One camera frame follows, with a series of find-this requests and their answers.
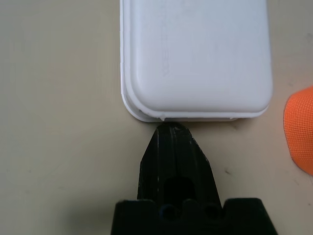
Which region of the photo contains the white plastic pencil case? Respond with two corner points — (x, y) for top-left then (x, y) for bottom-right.
(119, 0), (273, 122)

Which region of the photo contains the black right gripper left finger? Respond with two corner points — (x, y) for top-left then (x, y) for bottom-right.
(136, 124), (178, 200)

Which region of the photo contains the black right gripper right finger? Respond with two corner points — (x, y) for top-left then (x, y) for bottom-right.
(171, 123), (222, 209)

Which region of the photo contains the teal and orange backpack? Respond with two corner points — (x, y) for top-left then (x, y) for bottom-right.
(283, 86), (313, 176)

